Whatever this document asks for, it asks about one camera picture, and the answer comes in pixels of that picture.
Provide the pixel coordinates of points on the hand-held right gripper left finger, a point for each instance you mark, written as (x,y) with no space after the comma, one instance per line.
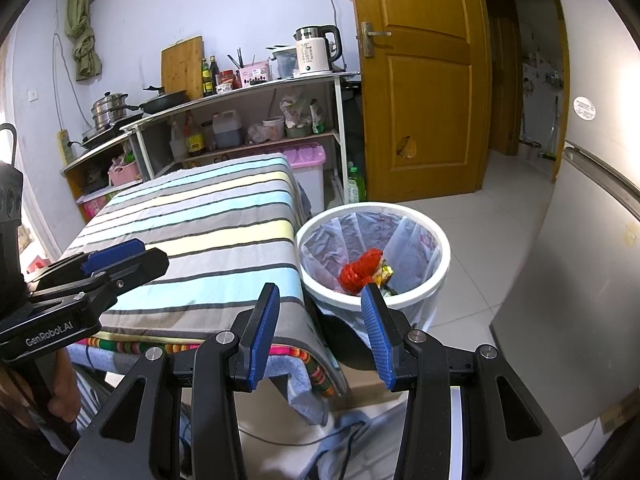
(260,345)

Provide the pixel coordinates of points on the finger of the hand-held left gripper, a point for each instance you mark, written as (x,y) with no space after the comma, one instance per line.
(142,267)
(115,255)

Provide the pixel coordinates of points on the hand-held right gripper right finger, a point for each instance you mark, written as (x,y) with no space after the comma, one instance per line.
(380,345)

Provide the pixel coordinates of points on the yellow green wrapper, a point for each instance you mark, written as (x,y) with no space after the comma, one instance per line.
(387,272)

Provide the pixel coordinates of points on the red plastic bag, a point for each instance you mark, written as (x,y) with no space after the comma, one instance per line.
(360,270)

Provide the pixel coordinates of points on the white bin with liner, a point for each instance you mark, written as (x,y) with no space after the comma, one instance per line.
(330,240)

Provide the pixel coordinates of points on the person's left hand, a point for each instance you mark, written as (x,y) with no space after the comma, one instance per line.
(67,385)

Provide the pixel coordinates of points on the cardboard box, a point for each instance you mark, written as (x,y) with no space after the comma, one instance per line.
(370,385)

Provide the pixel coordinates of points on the colourful printed boxes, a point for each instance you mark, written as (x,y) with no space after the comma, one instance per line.
(95,205)

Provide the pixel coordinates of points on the blue blanket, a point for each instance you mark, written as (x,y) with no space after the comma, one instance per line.
(300,400)

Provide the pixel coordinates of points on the pink basket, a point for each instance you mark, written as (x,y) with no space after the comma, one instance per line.
(125,174)

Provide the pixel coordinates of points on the multicolour woven mat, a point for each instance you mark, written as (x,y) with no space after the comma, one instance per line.
(150,349)

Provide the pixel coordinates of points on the low wooden shelf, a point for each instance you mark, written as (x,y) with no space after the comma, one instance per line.
(90,155)

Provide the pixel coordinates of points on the induction cooker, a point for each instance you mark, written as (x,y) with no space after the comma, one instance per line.
(102,137)

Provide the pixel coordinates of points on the yellow power strip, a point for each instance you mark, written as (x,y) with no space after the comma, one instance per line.
(63,147)

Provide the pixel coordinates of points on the clear plastic bottle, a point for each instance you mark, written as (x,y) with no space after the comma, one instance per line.
(177,145)

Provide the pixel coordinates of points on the yellow label sauce bottle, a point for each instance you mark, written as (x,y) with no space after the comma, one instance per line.
(195,142)

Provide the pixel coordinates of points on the steel steamer pot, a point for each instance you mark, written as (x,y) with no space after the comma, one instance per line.
(110,112)

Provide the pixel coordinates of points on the green plastic bottle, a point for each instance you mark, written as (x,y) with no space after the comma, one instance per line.
(356,187)

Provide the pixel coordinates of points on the dark liquid jug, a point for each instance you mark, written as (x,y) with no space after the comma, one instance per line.
(228,132)

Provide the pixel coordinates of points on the black frying pan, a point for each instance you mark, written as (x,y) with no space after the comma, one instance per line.
(165,102)

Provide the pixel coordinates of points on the pink plastic bag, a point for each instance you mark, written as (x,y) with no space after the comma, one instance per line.
(256,135)

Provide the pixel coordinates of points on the white tub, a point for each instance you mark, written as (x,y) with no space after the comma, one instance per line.
(274,129)

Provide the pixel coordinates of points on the storage box with pink lid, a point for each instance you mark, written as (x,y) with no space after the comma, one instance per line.
(307,157)

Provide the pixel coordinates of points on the green oil bottle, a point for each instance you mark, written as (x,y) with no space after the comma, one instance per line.
(206,82)

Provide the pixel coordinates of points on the wooden cutting board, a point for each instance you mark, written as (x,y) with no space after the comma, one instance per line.
(182,70)

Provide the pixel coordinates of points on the dark sauce bottle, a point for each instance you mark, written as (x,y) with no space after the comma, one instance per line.
(215,80)

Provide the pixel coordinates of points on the green bowl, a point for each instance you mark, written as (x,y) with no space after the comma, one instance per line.
(298,131)

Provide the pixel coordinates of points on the red jar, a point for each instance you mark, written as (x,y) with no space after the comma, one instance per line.
(226,78)

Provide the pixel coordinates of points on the white shelf unit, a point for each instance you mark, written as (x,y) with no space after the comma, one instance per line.
(250,89)

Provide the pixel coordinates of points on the grey refrigerator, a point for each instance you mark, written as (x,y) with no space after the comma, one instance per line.
(575,260)

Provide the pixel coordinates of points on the white plastic bag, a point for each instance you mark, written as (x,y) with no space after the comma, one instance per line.
(292,107)

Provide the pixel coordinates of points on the pink utensil box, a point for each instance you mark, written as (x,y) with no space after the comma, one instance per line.
(255,75)

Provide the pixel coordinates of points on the bundle of chopsticks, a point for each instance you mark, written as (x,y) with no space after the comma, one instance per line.
(240,57)

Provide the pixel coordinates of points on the green hanging cloth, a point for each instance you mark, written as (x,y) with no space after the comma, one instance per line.
(82,25)

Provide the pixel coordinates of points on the wooden door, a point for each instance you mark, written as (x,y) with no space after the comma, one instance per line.
(420,110)

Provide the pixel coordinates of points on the clear container with grey lid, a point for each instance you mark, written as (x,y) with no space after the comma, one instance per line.
(286,64)

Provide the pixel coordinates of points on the white electric kettle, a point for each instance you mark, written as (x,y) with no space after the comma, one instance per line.
(315,55)

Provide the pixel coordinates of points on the round white sticker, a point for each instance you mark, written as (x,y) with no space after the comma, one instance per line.
(584,108)

